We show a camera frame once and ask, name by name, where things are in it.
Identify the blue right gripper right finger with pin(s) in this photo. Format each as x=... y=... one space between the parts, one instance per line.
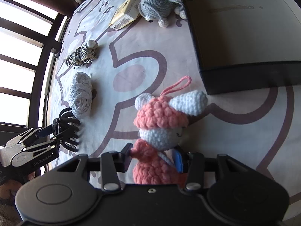
x=177 y=160

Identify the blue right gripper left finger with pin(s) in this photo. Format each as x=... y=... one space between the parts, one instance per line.
x=125 y=158

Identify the black hair claw clip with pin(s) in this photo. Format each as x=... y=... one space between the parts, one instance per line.
x=65 y=128

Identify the pink crochet bunny doll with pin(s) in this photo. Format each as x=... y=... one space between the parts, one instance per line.
x=160 y=121

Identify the white lace scrunchie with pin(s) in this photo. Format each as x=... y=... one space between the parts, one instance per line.
x=80 y=95

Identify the black cardboard box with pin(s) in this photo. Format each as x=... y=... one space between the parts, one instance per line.
x=245 y=44

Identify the yellow tissue pack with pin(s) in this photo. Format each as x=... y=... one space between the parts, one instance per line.
x=126 y=13

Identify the person's left hand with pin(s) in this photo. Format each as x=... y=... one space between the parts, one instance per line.
x=8 y=191

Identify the cartoon bear bed sheet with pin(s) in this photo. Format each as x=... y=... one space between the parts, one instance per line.
x=259 y=127

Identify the grey crochet elephant toy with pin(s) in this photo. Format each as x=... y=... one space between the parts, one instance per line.
x=159 y=10

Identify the striped rope scrunchie with pearl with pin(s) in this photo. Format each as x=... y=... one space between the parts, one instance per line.
x=83 y=55

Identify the black window frame railing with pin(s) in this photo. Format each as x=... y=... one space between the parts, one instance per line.
x=31 y=38

